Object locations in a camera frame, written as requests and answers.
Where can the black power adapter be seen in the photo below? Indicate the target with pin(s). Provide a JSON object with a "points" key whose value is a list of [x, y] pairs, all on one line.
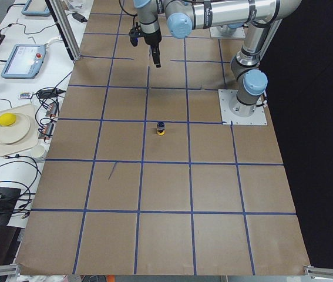
{"points": [[79, 17]]}

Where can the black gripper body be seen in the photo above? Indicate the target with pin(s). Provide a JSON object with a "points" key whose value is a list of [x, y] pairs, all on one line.
{"points": [[153, 38]]}

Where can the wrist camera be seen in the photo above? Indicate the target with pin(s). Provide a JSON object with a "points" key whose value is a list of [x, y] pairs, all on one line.
{"points": [[134, 34]]}

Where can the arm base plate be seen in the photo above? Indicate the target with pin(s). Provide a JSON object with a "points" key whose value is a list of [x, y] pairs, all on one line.
{"points": [[235, 113], [224, 32]]}

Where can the beige round plate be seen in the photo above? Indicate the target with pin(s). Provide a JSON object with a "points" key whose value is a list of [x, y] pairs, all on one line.
{"points": [[17, 131]]}

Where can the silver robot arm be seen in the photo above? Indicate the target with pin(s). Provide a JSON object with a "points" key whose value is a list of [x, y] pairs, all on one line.
{"points": [[224, 19]]}

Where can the far blue teach pendant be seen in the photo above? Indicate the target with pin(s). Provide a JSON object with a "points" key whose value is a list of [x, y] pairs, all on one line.
{"points": [[35, 8]]}

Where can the yellow push button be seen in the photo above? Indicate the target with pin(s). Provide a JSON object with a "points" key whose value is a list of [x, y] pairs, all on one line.
{"points": [[160, 130]]}

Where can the near blue teach pendant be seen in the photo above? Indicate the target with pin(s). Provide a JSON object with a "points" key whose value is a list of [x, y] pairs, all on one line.
{"points": [[24, 62]]}

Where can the blue teach pendant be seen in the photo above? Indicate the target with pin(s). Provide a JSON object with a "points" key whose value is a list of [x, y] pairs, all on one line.
{"points": [[24, 62], [35, 8]]}

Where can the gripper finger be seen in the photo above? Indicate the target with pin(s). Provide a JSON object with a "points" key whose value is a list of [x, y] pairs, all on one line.
{"points": [[156, 56]]}

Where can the beige square tray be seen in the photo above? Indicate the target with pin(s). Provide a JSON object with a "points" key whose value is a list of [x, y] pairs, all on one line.
{"points": [[31, 138]]}

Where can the aluminium frame post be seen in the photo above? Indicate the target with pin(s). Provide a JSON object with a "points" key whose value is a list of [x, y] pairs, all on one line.
{"points": [[61, 20]]}

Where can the yellow lemon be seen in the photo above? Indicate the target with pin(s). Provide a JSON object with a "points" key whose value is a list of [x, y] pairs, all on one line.
{"points": [[7, 119]]}

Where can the white paper cup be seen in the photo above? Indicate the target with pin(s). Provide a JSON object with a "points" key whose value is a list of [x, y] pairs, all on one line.
{"points": [[39, 153]]}

